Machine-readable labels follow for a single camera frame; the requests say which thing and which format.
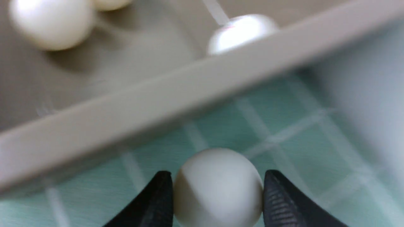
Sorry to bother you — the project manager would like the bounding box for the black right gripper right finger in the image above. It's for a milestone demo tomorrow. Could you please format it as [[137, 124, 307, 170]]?
[[263, 170, 347, 227]]

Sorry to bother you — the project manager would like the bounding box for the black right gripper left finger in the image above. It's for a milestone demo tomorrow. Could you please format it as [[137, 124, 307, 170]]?
[[105, 171, 174, 227]]

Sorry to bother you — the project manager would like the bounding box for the white ball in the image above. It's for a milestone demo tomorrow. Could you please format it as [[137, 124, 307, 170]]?
[[92, 0, 133, 11], [8, 0, 95, 51], [173, 148, 264, 227], [206, 14, 280, 55]]

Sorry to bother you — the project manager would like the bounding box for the green checkered tablecloth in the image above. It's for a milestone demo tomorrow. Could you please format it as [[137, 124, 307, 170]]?
[[0, 19, 404, 227]]

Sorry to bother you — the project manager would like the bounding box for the olive green plastic bin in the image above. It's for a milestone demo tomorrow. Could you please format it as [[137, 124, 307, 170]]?
[[1, 0, 403, 198]]

